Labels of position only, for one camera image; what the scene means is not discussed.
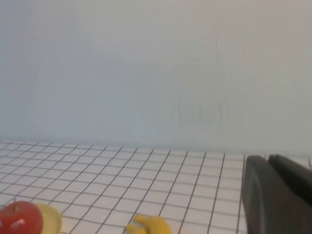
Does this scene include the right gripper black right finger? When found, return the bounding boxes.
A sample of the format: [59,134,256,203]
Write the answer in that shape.
[268,154,312,207]

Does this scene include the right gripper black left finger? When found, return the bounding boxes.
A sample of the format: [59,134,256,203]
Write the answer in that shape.
[241,155,312,234]

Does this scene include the yellow banana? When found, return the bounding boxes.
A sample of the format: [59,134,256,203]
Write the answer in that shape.
[134,214,172,234]
[125,223,147,234]

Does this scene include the red apple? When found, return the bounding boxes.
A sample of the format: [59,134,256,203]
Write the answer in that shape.
[0,198,44,234]

